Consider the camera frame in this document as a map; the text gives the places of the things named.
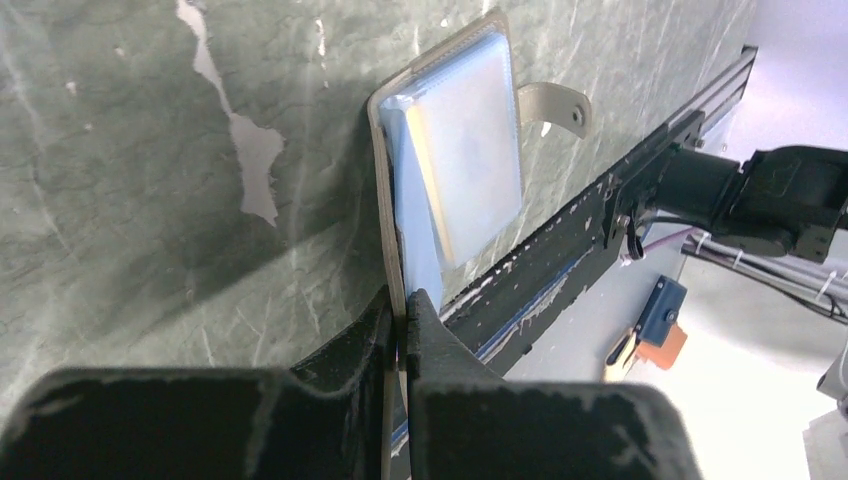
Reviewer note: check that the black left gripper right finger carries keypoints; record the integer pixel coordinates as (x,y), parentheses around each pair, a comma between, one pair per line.
(466,422)

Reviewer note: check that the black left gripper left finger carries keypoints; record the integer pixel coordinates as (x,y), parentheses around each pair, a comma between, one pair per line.
(323,418)

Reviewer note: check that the gold credit card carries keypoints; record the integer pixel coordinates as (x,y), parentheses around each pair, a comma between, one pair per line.
(420,134)

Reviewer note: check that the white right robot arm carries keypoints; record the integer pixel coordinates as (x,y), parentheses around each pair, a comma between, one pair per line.
(786,201)

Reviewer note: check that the blue orange clamp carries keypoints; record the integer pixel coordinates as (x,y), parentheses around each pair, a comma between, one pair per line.
(655,338)

